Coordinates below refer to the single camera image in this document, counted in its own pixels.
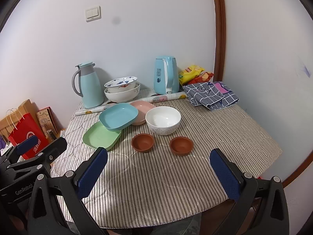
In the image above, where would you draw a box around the green square plate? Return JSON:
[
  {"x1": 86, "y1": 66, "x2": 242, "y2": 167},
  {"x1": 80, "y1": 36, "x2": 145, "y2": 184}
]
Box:
[{"x1": 83, "y1": 121, "x2": 121, "y2": 151}]

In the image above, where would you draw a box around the small brown bowl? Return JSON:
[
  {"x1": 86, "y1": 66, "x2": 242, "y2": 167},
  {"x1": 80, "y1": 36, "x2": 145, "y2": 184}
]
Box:
[
  {"x1": 131, "y1": 133, "x2": 154, "y2": 153},
  {"x1": 169, "y1": 136, "x2": 194, "y2": 156}
]

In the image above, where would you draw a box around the light blue square plate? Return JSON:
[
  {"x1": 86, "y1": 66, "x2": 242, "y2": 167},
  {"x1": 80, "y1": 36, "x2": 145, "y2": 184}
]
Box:
[{"x1": 99, "y1": 103, "x2": 139, "y2": 132}]

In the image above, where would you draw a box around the white round bowl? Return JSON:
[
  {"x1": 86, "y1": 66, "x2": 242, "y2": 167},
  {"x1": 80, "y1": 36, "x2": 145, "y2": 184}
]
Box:
[{"x1": 145, "y1": 106, "x2": 181, "y2": 136}]

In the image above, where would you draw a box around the pink square plate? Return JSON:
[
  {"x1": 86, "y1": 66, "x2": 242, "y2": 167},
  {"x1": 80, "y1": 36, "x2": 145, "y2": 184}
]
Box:
[{"x1": 131, "y1": 100, "x2": 155, "y2": 126}]

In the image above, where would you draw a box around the red paper shopping bag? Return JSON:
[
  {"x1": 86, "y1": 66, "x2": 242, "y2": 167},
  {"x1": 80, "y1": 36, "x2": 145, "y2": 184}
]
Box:
[{"x1": 8, "y1": 113, "x2": 49, "y2": 154}]

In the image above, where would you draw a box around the brown paper bag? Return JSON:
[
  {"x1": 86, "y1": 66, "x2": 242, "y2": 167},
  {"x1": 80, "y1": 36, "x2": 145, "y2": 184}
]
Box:
[{"x1": 0, "y1": 99, "x2": 40, "y2": 143}]

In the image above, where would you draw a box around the patterned gift box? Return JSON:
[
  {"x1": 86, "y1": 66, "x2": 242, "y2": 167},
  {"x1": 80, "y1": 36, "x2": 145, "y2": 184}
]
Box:
[{"x1": 36, "y1": 107, "x2": 58, "y2": 143}]

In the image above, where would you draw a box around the striped quilted table cover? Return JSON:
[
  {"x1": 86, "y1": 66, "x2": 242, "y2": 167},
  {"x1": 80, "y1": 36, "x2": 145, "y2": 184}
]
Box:
[{"x1": 50, "y1": 87, "x2": 283, "y2": 229}]

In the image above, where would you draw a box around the light blue thermos jug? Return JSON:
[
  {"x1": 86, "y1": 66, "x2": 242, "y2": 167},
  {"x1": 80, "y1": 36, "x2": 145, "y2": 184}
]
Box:
[{"x1": 72, "y1": 62, "x2": 104, "y2": 109}]

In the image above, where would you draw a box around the large white porcelain bowl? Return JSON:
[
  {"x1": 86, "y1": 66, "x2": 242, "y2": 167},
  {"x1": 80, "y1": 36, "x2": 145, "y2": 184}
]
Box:
[{"x1": 104, "y1": 83, "x2": 141, "y2": 103}]

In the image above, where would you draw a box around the grey checked folded cloth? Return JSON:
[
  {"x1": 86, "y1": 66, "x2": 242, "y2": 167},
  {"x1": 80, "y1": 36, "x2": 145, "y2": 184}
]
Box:
[{"x1": 183, "y1": 81, "x2": 239, "y2": 111}]

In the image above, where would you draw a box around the blue patterned porcelain bowl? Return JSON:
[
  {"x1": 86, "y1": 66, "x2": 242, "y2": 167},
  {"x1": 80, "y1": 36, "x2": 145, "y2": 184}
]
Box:
[{"x1": 104, "y1": 76, "x2": 137, "y2": 93}]

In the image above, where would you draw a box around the rolled fruit print mat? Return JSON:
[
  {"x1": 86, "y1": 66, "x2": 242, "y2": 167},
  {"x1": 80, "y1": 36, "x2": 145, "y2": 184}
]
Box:
[{"x1": 75, "y1": 91, "x2": 187, "y2": 116}]

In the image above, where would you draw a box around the orange snack bag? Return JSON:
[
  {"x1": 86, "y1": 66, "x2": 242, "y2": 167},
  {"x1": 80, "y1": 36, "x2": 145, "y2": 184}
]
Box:
[{"x1": 188, "y1": 72, "x2": 214, "y2": 84}]

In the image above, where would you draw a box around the yellow chips bag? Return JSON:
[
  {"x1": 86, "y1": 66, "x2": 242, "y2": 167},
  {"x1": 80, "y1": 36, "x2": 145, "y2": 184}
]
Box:
[{"x1": 178, "y1": 65, "x2": 204, "y2": 85}]

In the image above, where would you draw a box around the light blue electric kettle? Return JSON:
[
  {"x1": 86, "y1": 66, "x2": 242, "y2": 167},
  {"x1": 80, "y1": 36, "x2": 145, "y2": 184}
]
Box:
[{"x1": 153, "y1": 56, "x2": 179, "y2": 94}]

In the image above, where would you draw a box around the brown wooden door frame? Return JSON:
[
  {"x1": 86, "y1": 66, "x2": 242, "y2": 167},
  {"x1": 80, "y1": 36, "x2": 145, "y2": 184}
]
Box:
[{"x1": 213, "y1": 0, "x2": 227, "y2": 81}]

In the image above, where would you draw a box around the white wall switch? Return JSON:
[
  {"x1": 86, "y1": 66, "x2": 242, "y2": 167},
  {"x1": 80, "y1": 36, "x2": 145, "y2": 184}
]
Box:
[{"x1": 85, "y1": 6, "x2": 101, "y2": 22}]

